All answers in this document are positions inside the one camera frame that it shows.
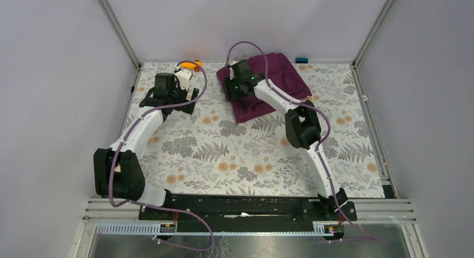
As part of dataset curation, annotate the purple cloth wrap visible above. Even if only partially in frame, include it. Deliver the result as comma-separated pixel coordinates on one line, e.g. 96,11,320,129
216,52,312,124

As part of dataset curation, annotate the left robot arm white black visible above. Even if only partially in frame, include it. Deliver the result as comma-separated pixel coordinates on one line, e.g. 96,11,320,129
93,69,199,219

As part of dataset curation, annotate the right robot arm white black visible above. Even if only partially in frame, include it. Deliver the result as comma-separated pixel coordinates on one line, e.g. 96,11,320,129
224,60,348,220

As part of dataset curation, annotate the orange toy car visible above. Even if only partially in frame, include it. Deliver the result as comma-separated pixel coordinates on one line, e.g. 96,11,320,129
179,60,202,72

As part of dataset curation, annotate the blue plastic block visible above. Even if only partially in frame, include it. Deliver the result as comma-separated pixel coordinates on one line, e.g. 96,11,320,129
295,58,309,64

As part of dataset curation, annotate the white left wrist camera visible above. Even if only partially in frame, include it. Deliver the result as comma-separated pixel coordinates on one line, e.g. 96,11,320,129
174,69,193,90

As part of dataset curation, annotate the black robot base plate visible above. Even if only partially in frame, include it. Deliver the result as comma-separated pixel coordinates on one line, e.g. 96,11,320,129
139,193,342,233

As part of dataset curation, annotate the slotted grey cable duct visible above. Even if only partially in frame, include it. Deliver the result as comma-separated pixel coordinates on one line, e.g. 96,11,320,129
95,222,335,237

